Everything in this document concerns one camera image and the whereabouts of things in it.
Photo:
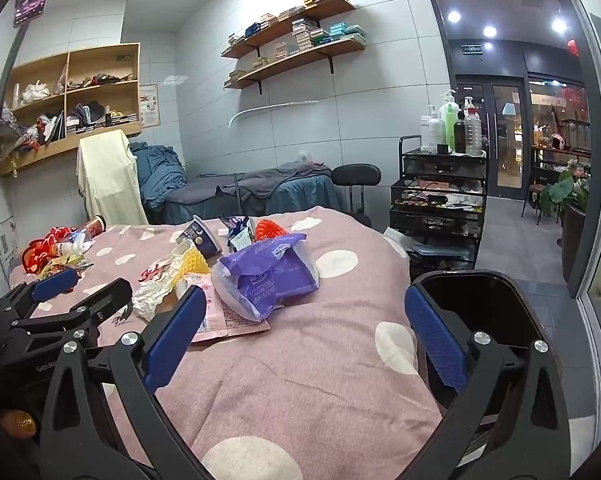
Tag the long wooden wall shelf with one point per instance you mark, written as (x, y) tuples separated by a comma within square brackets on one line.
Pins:
[(300, 57)]

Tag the small white container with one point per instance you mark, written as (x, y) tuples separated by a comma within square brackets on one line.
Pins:
[(305, 157)]

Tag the potted green plant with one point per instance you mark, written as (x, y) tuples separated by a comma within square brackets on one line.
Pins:
[(562, 190)]

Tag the dark folded clothes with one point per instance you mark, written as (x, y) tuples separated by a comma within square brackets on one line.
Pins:
[(88, 112)]

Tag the ceiling spotlight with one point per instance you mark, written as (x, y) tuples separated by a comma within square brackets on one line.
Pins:
[(558, 25), (454, 16), (489, 31)]

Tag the wooden bar stool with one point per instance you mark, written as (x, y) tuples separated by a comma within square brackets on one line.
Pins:
[(535, 190)]

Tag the small white drink bottle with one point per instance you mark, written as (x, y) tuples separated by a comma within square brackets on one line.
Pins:
[(74, 247)]

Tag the white plastic bag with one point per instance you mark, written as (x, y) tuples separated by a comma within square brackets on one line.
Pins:
[(34, 92)]

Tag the wooden cubby shelf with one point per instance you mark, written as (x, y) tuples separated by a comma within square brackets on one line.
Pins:
[(105, 49)]

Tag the wall shelves with books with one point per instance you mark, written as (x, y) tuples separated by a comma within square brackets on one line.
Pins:
[(305, 35)]

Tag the purple plastic bag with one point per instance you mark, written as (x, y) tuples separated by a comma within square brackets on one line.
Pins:
[(270, 280)]

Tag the blue snack wrapper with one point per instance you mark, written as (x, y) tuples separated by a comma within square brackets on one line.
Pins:
[(235, 225)]

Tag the person's left hand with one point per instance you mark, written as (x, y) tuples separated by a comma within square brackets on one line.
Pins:
[(18, 422)]

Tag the pink flat packet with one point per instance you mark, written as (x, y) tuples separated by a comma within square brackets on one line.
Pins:
[(233, 324)]

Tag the green pump bottle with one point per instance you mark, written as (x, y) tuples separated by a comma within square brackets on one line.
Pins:
[(450, 120)]

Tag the dark brown bottle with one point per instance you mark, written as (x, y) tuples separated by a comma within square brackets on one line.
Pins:
[(460, 132)]

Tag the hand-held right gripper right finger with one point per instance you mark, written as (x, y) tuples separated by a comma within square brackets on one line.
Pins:
[(435, 340)]

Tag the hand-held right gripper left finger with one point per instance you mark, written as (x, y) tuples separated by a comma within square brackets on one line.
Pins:
[(176, 340)]

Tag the green exit sign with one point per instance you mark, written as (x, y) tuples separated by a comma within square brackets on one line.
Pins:
[(473, 50)]

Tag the white curved pipe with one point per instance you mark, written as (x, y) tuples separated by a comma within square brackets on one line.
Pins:
[(275, 106)]

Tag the red white helmet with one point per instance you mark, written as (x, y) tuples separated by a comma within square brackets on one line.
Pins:
[(558, 141)]

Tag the yellow foam fruit net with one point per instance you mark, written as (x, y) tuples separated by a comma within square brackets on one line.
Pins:
[(193, 260)]

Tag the yellow snack wrapper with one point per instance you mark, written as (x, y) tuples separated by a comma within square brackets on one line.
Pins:
[(83, 264)]

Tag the blue skirted massage bed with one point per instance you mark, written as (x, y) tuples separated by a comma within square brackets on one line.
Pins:
[(300, 197)]

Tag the white red crumpled wrapper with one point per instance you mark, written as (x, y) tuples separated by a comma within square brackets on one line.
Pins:
[(153, 296)]

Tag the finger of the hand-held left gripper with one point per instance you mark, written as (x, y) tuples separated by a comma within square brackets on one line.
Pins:
[(103, 300), (55, 281)]

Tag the blue bedding pile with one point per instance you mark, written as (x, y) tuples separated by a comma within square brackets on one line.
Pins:
[(160, 170)]

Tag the red paper cup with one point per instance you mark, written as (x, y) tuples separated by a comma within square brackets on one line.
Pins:
[(94, 225)]

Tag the pink polka dot blanket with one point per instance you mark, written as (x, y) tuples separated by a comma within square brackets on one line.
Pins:
[(305, 370)]

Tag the cream towel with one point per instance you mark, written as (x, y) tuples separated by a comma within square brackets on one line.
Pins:
[(110, 180)]

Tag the white wall notice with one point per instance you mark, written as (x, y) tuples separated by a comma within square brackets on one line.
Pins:
[(5, 247)]

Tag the short wooden wall shelf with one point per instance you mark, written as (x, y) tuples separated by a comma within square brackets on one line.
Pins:
[(300, 15)]

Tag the black round stool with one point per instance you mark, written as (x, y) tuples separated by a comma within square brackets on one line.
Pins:
[(355, 175)]

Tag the black trash bin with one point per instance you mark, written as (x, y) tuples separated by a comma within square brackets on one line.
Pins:
[(480, 305)]

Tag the wall poster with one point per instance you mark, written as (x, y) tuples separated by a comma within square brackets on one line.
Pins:
[(149, 105)]

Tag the red hanging ornament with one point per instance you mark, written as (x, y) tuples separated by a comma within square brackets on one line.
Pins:
[(573, 47)]

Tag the grey blanket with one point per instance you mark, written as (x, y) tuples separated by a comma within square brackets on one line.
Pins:
[(265, 180)]

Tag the white pump bottle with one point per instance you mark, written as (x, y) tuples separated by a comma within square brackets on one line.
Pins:
[(425, 127)]

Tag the orange foam fruit net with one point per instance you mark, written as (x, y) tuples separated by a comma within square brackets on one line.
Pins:
[(270, 230)]

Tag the white jug bottle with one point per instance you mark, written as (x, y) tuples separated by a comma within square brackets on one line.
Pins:
[(436, 135)]

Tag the black mesh cart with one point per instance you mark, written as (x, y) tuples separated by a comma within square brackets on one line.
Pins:
[(415, 162)]

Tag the dark blue yogurt cup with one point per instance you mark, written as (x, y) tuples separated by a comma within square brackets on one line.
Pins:
[(203, 240)]

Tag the clear plastic box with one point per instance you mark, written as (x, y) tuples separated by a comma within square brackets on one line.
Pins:
[(430, 251)]

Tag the clear plastic bottle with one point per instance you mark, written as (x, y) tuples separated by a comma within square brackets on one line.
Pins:
[(473, 130)]

